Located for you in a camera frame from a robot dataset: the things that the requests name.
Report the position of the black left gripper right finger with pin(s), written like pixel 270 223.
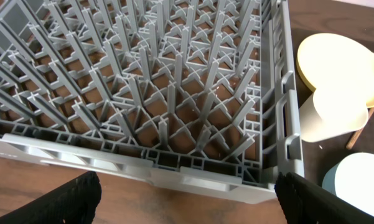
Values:
pixel 304 202

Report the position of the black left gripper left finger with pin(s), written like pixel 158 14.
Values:
pixel 73 202

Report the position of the white cup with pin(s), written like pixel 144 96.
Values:
pixel 331 112

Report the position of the dark brown serving tray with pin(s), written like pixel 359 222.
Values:
pixel 321 156

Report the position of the blue bowl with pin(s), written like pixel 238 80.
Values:
pixel 352 180

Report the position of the wooden chopstick left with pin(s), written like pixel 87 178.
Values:
pixel 351 142

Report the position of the yellow plate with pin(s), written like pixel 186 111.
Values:
pixel 327 59

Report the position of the grey dish rack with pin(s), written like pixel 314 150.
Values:
pixel 196 96

